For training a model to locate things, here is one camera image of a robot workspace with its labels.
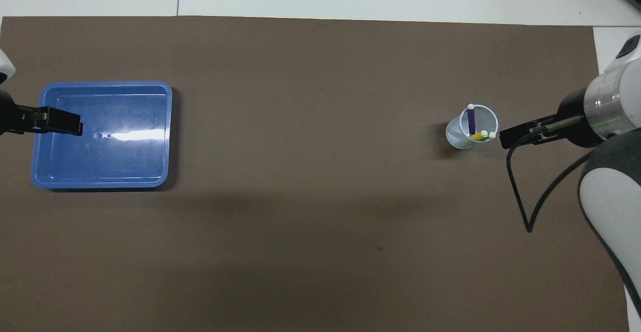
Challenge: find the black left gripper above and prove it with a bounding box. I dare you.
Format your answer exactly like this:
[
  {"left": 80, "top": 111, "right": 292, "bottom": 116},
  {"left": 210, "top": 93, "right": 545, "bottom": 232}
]
[{"left": 0, "top": 88, "right": 84, "bottom": 137}]

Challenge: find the brown table mat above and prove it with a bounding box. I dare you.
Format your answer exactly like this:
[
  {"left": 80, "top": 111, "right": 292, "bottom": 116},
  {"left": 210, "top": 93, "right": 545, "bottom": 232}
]
[{"left": 0, "top": 16, "right": 629, "bottom": 332}]

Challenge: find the clear plastic cup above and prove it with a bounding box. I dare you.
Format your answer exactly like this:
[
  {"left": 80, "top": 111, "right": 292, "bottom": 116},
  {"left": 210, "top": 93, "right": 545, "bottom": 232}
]
[{"left": 445, "top": 104, "right": 500, "bottom": 150}]

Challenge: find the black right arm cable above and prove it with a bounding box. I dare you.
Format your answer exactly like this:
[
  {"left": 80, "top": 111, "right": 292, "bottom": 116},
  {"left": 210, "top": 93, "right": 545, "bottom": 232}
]
[{"left": 506, "top": 116, "right": 594, "bottom": 234}]

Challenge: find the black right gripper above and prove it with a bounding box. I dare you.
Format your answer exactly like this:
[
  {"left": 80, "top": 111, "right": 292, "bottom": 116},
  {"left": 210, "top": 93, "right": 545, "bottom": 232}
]
[{"left": 499, "top": 89, "right": 602, "bottom": 150}]

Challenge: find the blue plastic tray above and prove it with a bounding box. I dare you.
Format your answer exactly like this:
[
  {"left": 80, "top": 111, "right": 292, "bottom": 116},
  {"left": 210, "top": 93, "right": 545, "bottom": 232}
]
[{"left": 31, "top": 81, "right": 173, "bottom": 191}]

